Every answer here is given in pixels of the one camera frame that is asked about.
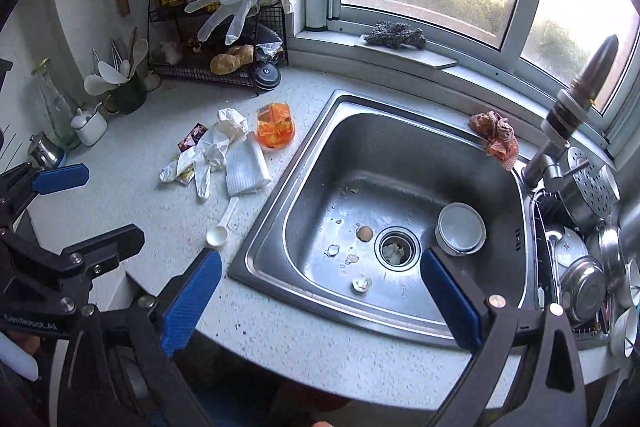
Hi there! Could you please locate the stainless steel sink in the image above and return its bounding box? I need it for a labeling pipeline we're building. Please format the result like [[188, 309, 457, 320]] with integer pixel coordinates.
[[228, 89, 540, 351]]

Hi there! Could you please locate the steel plate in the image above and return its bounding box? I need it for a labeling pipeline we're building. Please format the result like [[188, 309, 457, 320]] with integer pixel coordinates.
[[587, 224, 626, 294]]

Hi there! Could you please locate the dark red sauce packet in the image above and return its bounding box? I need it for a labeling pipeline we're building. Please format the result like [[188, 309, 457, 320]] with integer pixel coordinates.
[[178, 123, 209, 152]]

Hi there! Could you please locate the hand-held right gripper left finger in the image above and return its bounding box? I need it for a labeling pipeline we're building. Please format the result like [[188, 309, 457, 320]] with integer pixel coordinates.
[[57, 248, 223, 427]]

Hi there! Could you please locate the white tissue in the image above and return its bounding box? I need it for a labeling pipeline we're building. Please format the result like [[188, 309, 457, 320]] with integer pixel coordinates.
[[225, 139, 273, 197]]

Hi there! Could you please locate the black round lid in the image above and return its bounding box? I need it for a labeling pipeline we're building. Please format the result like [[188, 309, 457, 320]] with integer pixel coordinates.
[[254, 63, 281, 89]]

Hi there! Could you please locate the orange plastic cup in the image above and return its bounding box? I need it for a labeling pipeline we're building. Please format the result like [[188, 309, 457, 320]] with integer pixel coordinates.
[[256, 103, 297, 152]]

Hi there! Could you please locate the small steel pot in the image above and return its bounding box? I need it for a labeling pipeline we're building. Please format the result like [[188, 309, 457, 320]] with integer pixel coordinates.
[[27, 132, 69, 169]]

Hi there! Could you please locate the dark steel wool scourer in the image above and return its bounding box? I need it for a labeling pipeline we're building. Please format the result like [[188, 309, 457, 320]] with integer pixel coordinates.
[[363, 20, 427, 52]]

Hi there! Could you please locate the steel bowl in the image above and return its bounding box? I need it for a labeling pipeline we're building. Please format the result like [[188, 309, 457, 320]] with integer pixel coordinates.
[[559, 255, 607, 326]]

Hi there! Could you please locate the sink drain strainer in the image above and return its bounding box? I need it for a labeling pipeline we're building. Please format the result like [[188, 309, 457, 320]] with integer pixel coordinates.
[[375, 229, 419, 269]]

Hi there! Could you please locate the white tube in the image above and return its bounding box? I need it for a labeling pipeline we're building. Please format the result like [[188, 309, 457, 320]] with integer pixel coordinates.
[[0, 331, 39, 382]]

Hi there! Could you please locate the white enamel jar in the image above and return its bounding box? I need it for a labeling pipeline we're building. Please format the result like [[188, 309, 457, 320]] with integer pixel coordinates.
[[70, 104, 109, 147]]

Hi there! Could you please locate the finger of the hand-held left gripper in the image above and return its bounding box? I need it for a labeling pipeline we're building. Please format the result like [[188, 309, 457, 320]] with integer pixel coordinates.
[[59, 224, 146, 289], [0, 163, 91, 228]]

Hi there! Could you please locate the white yellow sauce packet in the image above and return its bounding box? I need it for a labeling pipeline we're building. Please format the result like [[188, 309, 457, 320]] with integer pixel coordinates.
[[159, 156, 197, 184]]

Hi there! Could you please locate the clear glass bottle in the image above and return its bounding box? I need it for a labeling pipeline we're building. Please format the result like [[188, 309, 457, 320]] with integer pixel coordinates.
[[31, 58, 81, 150]]

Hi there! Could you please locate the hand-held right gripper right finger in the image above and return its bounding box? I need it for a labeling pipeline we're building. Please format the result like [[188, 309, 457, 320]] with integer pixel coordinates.
[[420, 248, 588, 427]]

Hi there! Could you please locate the white ceramic spoon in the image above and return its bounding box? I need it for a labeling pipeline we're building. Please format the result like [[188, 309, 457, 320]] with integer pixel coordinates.
[[127, 39, 150, 78], [84, 74, 119, 97], [97, 59, 127, 86]]

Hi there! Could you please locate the white porcelain bowl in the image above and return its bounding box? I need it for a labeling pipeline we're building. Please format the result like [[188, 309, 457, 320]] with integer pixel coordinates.
[[610, 306, 640, 359], [622, 259, 640, 308]]

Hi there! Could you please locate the black wire rack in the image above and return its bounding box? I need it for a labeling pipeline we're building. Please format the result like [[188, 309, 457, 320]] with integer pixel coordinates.
[[147, 0, 290, 96]]

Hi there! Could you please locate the white plastic spoon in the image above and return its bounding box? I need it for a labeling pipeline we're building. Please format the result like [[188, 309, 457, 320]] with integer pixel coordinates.
[[206, 196, 240, 250]]

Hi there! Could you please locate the garlic bulb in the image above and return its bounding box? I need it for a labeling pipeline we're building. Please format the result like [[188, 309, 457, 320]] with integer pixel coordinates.
[[160, 42, 184, 66]]

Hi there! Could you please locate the black plastic bag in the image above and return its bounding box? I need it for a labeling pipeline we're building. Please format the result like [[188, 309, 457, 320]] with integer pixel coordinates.
[[235, 24, 284, 58]]

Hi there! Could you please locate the dark green mug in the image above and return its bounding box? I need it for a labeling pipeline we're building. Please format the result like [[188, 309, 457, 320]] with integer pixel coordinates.
[[104, 74, 149, 116]]

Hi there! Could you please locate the steel kitchen faucet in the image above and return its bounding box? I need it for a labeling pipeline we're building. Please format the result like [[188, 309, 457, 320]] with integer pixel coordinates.
[[520, 34, 621, 194]]

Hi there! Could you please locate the white glove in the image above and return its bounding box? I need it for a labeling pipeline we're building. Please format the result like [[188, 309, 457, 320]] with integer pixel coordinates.
[[176, 108, 250, 200]]

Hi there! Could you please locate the perforated steel lid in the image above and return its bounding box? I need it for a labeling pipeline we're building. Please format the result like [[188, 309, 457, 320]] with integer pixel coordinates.
[[556, 147, 621, 229]]

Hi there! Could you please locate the ginger root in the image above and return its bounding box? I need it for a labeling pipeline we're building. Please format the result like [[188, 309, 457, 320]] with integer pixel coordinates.
[[210, 45, 255, 76]]

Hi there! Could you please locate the orange dish rag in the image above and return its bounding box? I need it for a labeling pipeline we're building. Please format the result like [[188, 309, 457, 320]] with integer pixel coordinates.
[[469, 111, 520, 170]]

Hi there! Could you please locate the steel pot lid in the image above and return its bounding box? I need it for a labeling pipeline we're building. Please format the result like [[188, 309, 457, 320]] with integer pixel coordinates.
[[549, 227, 591, 269]]

